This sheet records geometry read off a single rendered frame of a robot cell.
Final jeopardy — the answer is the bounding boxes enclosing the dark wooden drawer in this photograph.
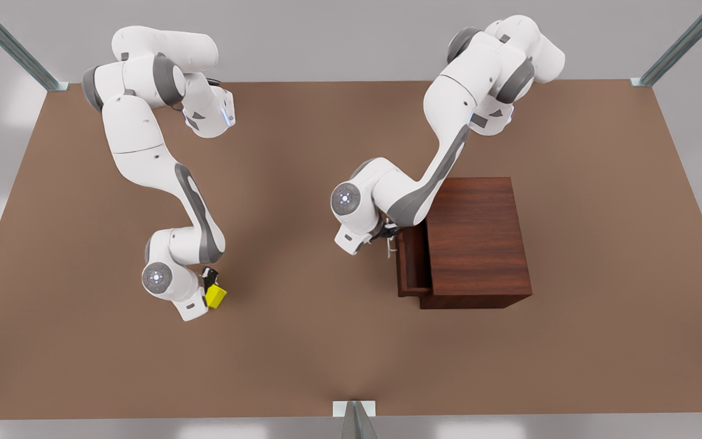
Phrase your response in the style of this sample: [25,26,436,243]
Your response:
[395,220,433,298]

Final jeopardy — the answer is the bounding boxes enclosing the dark wooden cabinet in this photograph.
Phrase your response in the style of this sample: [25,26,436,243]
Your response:
[420,177,533,310]

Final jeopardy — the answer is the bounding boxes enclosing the silver frame post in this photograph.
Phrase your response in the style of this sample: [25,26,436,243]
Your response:
[629,0,702,87]
[333,401,378,439]
[0,0,69,92]

